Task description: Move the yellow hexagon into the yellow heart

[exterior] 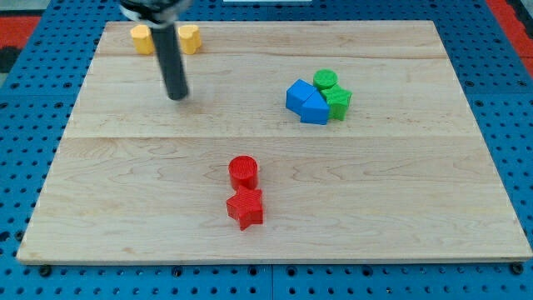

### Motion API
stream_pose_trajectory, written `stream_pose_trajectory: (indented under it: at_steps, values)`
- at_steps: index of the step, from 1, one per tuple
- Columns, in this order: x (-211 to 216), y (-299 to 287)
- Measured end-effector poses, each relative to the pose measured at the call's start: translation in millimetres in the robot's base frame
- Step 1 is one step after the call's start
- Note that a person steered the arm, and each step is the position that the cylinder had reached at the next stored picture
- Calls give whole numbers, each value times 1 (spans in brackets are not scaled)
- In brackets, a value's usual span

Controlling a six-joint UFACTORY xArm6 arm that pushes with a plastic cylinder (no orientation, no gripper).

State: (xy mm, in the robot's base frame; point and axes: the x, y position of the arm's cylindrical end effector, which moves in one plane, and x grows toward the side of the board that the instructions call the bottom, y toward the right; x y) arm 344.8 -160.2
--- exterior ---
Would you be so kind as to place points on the red cylinder block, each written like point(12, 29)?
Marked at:
point(243, 172)

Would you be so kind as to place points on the red star block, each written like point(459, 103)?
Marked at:
point(245, 206)

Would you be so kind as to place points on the blue triangle block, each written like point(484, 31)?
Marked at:
point(315, 110)

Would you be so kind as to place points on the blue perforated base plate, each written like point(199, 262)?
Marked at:
point(40, 90)

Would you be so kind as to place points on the yellow heart block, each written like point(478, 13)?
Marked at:
point(190, 38)

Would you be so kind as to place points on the blue cube block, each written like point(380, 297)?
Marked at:
point(297, 94)

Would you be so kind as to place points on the yellow hexagon block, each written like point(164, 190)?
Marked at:
point(142, 40)

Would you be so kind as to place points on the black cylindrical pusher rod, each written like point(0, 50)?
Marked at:
point(170, 61)

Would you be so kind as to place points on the green cylinder block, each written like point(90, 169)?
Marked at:
point(325, 79)

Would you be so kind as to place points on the light wooden board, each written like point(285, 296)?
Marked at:
point(139, 179)

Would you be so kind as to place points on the green star block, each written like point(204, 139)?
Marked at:
point(338, 99)

